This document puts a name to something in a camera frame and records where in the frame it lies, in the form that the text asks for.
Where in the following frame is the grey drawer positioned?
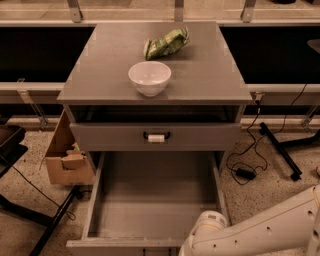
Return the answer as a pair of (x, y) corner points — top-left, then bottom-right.
(67, 151), (229, 256)
(70, 123), (240, 151)

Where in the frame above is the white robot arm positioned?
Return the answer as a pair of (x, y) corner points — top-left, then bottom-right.
(179, 185), (320, 256)

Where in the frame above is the grey drawer cabinet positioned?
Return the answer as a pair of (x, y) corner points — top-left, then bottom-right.
(58, 22), (251, 165)

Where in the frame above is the grey top drawer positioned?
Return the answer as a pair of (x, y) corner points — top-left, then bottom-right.
(70, 123), (240, 151)

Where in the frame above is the white ceramic bowl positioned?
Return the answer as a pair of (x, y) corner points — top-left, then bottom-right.
(128, 61), (172, 97)

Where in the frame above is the green snack bag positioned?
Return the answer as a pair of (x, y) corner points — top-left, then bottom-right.
(143, 27), (190, 61)

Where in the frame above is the brown cardboard box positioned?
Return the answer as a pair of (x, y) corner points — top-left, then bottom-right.
(45, 112), (95, 185)

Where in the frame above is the black stand base right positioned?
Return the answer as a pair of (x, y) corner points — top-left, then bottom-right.
(260, 122), (320, 181)

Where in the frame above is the black stand base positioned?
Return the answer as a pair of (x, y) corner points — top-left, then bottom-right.
(0, 185), (82, 256)
(260, 122), (320, 181)

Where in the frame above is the black tray on left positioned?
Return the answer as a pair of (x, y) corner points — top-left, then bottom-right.
(0, 125), (28, 178)

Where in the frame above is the black stand base left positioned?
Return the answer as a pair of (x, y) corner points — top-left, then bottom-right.
(0, 185), (82, 256)

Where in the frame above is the black thin floor cable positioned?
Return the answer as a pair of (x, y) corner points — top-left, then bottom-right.
(0, 154), (77, 222)

